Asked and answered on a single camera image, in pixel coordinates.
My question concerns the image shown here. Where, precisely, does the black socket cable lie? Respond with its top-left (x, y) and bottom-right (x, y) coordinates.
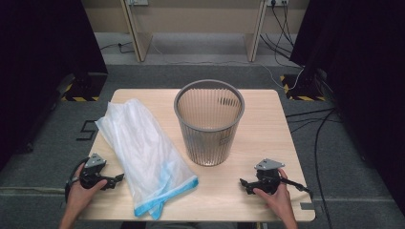
top-left (270, 3), bottom-right (295, 47)
top-left (259, 32), bottom-right (304, 70)

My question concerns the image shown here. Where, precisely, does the hand-held gripper black cable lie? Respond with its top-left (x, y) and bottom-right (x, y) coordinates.
top-left (64, 156), bottom-right (92, 204)
top-left (280, 177), bottom-right (314, 199)

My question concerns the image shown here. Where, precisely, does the person's right hand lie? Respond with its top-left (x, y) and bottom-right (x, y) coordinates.
top-left (252, 167), bottom-right (292, 220)

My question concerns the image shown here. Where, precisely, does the left hand-held gripper black cable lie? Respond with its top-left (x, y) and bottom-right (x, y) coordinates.
top-left (64, 156), bottom-right (92, 204)

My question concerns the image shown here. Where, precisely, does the black curtain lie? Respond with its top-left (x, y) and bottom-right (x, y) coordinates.
top-left (289, 0), bottom-right (405, 208)
top-left (0, 0), bottom-right (109, 170)

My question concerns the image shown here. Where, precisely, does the white blue-edged plastic trash bag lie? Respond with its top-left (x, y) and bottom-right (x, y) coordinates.
top-left (95, 98), bottom-right (200, 221)

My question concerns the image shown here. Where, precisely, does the beige wooden desk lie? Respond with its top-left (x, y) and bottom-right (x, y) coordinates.
top-left (80, 0), bottom-right (310, 63)

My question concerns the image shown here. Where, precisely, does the short black floor cable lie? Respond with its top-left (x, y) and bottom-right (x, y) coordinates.
top-left (99, 41), bottom-right (136, 54)

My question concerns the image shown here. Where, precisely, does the right hand-held gripper black cable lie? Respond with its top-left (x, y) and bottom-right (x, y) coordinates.
top-left (280, 177), bottom-right (314, 199)

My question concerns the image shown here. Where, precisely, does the long black floor cable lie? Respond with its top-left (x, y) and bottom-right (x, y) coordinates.
top-left (313, 108), bottom-right (337, 229)

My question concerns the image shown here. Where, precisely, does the grey ribbed trash bin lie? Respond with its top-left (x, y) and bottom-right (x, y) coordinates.
top-left (173, 79), bottom-right (246, 167)

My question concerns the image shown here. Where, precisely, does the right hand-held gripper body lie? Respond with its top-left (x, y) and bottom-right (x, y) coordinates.
top-left (252, 157), bottom-right (286, 196)

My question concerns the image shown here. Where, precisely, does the person's left hand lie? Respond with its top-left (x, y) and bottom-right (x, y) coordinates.
top-left (65, 163), bottom-right (109, 219)

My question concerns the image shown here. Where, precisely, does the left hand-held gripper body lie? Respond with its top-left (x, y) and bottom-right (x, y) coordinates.
top-left (79, 153), bottom-right (111, 190)

